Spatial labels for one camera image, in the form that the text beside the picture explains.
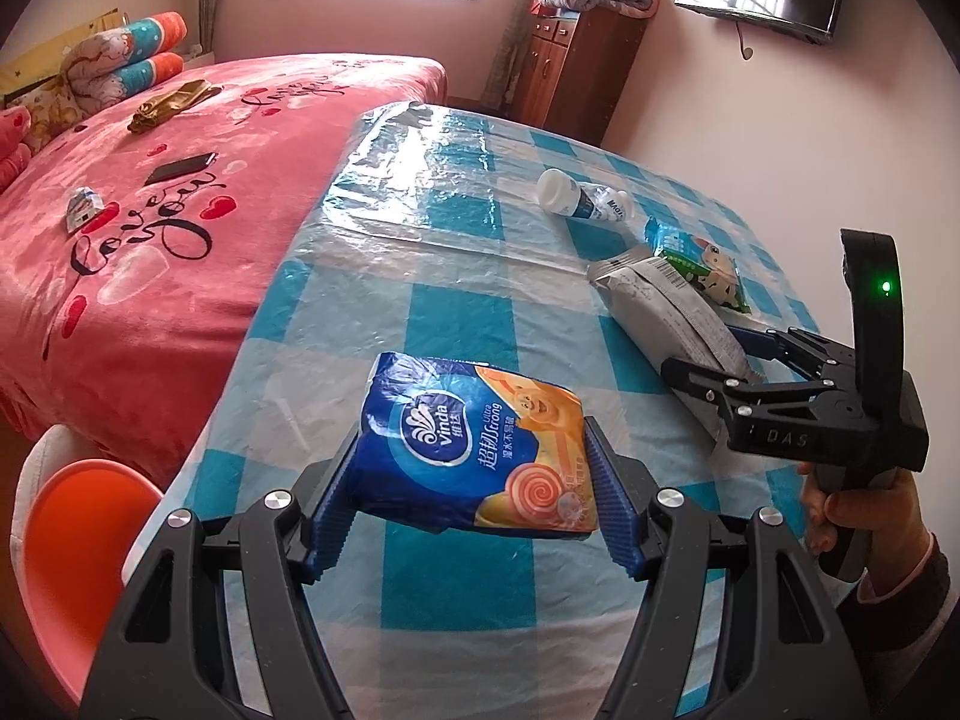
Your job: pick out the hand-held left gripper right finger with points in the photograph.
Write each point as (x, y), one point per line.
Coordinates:
(619, 517)

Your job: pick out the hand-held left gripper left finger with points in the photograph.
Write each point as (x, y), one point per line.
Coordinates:
(334, 517)

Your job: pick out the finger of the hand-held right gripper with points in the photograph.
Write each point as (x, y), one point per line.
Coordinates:
(802, 349)
(705, 390)

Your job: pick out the grey printed snack packet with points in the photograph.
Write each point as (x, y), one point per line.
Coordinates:
(660, 300)

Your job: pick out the green cow print packet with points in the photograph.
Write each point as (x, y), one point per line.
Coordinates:
(712, 262)

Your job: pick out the blue and orange tissue pack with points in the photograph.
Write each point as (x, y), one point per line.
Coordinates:
(465, 442)

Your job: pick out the small white plastic bottle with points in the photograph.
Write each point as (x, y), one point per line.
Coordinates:
(574, 195)

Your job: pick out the orange plastic chair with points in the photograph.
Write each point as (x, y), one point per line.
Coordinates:
(75, 562)

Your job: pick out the person's right forearm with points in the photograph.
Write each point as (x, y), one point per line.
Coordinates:
(907, 630)

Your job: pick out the person's right hand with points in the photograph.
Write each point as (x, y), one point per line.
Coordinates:
(892, 517)

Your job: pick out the blue checked tablecloth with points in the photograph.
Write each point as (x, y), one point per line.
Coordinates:
(450, 277)

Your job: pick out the pink bed cover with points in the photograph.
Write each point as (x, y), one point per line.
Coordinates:
(225, 255)

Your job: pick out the white plastic seat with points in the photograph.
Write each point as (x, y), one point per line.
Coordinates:
(41, 457)

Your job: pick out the brown wooden cabinet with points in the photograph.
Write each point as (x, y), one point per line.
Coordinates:
(577, 75)

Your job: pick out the black phone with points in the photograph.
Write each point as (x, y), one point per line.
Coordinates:
(180, 169)

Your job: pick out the small white and blue packet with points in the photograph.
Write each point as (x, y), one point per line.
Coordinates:
(81, 206)

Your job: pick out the gold satin cloth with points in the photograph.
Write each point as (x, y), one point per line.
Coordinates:
(161, 109)

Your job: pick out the blue and orange bolster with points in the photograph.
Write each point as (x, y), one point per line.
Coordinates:
(150, 69)
(161, 28)

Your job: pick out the floral pillow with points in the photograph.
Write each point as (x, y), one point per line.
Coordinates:
(52, 112)

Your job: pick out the folded pink blanket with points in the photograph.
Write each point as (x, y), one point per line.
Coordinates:
(11, 142)

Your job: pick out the rolled floral quilt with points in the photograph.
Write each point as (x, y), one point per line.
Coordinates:
(94, 67)

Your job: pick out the colourful folded quilts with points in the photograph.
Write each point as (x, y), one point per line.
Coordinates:
(37, 60)

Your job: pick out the wall hook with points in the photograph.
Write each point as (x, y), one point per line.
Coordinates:
(744, 51)

